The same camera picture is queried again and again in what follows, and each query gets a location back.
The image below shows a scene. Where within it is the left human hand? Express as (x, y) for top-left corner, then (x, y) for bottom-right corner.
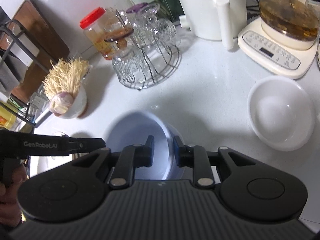
(1, 164), (27, 228)

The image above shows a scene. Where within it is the purple onion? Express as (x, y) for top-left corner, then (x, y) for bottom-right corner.
(49, 92), (74, 115)

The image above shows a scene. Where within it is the white bowl with vegetables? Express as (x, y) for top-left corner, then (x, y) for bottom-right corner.
(55, 85), (87, 119)

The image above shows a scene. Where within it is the cork glass lid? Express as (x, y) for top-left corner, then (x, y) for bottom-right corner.
(104, 27), (134, 49)

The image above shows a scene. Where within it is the wooden cutting board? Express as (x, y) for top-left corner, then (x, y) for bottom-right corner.
(1, 0), (69, 103)

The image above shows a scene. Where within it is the black glass rack tray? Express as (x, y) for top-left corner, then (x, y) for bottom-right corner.
(0, 18), (54, 128)

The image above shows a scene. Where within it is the wire glass cup holder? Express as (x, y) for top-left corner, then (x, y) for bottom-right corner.
(112, 3), (181, 90)

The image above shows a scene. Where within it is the glass health kettle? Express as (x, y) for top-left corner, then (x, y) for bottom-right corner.
(238, 0), (319, 80)

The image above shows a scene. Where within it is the translucent plastic bowl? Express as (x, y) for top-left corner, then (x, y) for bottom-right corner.
(102, 110), (187, 181)

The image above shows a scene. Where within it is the enoki mushroom bundle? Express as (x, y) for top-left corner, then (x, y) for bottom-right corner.
(43, 58), (91, 100)

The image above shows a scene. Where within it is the red-lid plastic jar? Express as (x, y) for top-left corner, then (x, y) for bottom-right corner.
(79, 7), (117, 60)

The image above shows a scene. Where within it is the white ceramic bowl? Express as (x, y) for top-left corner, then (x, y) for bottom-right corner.
(247, 76), (316, 152)

